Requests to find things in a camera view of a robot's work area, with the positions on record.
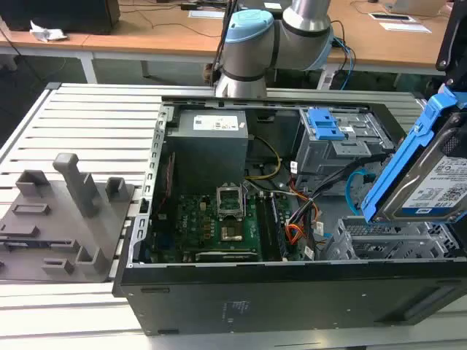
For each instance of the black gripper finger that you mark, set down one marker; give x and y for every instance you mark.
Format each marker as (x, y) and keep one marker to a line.
(452, 40)

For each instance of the hard disk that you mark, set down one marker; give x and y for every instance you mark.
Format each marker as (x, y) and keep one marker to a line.
(419, 175)

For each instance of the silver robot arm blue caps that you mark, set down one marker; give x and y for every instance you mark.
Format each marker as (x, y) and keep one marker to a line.
(251, 54)

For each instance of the metal disk bay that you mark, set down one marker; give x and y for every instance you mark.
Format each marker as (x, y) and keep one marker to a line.
(386, 242)

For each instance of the black RAM slot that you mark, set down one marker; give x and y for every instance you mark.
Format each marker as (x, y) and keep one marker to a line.
(264, 229)

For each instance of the white paper sheet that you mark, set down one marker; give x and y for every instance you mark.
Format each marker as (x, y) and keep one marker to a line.
(405, 27)
(206, 14)

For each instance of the wooden desk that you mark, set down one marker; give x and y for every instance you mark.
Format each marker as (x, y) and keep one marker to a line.
(146, 38)
(386, 47)

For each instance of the blue plastic drive latch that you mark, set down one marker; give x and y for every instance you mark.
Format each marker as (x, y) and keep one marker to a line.
(324, 125)

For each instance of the grey metal drive cage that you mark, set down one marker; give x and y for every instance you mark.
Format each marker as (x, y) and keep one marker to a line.
(328, 156)

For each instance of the RAM stick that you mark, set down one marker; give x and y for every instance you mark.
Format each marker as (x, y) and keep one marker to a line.
(280, 233)

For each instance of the grey power supply unit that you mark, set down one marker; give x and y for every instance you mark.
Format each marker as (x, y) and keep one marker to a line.
(208, 153)

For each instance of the black graphics card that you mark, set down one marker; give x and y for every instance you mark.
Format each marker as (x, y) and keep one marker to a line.
(226, 256)

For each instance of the green motherboard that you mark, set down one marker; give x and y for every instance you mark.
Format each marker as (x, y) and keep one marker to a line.
(197, 222)

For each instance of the black PC case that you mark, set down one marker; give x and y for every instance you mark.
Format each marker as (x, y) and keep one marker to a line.
(277, 302)

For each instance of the black box on desk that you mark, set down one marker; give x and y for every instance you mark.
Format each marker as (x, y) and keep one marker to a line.
(62, 14)

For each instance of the crumpled white paper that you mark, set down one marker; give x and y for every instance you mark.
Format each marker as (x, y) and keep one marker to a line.
(45, 33)

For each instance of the grey parts rack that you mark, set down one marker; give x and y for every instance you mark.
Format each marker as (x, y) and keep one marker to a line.
(69, 226)

